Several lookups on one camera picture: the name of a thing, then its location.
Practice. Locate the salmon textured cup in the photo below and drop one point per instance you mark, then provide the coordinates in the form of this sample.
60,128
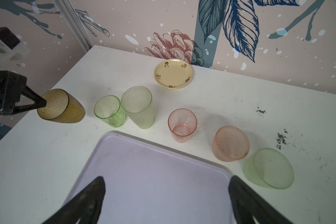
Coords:
230,144

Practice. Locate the small green ribbed cup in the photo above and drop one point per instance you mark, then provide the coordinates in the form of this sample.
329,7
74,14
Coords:
110,111

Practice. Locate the pink clear cup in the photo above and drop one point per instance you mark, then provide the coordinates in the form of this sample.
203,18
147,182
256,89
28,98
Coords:
182,124

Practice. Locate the small brown textured cup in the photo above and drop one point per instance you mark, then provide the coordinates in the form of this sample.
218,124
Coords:
61,107

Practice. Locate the pale green textured cup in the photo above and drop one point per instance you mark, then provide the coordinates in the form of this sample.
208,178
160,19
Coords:
269,168

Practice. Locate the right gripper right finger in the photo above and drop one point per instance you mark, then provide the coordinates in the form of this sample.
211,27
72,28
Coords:
248,207

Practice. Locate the cream patterned saucer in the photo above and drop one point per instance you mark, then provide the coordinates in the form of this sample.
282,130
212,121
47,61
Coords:
173,73

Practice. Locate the lilac plastic tray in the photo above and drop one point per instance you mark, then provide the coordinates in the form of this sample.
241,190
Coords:
148,183

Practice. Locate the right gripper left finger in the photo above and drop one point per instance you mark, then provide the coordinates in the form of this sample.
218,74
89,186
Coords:
84,208

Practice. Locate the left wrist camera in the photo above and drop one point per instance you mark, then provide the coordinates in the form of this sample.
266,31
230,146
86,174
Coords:
11,47

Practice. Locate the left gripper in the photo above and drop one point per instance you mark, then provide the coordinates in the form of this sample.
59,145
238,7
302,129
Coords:
12,87

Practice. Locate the tall pale green cup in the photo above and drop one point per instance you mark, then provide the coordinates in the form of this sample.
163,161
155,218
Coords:
137,102

